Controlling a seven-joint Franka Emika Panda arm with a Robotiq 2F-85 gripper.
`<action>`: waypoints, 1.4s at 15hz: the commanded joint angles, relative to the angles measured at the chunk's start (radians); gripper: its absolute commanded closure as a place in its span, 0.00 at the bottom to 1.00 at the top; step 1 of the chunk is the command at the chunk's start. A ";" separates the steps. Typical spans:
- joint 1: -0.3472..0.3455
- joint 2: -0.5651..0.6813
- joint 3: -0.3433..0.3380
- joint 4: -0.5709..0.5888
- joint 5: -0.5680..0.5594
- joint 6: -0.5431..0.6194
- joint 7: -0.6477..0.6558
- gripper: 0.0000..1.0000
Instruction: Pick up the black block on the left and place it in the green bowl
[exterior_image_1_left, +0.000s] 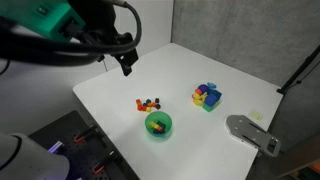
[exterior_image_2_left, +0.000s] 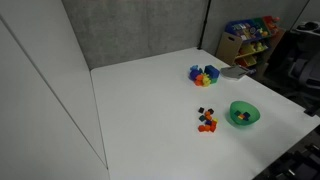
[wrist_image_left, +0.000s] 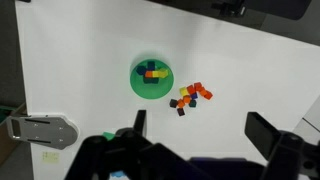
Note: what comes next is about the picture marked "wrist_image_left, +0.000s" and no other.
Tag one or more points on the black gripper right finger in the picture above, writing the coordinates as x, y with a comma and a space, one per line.
262, 131

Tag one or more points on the orange wooden block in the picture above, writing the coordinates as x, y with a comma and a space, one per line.
197, 86
191, 89
181, 103
187, 99
149, 74
202, 90
208, 95

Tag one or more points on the dark green wooden block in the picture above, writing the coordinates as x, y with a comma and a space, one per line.
151, 80
192, 103

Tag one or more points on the black wooden block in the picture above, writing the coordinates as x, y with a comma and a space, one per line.
173, 103
181, 111

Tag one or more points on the black perforated base board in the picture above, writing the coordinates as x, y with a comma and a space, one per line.
276, 8

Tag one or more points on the dark blue wooden block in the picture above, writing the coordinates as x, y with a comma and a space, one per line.
151, 65
141, 70

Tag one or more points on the purple wooden block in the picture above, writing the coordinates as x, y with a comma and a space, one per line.
194, 95

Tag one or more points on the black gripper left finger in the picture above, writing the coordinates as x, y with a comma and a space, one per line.
141, 121

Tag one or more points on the yellow sticky note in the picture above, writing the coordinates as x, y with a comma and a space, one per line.
50, 157

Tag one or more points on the green plastic bowl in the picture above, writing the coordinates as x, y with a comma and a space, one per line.
151, 86

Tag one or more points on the yellow-green wooden block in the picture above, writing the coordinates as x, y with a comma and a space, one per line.
163, 72

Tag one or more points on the yellow wooden block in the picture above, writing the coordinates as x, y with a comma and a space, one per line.
156, 74
183, 91

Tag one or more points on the blue toy box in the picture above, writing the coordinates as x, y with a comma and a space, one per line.
118, 174

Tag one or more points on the green toy base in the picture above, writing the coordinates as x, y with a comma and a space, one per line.
108, 135

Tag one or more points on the grey metal mounting plate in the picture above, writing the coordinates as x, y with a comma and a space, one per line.
43, 131

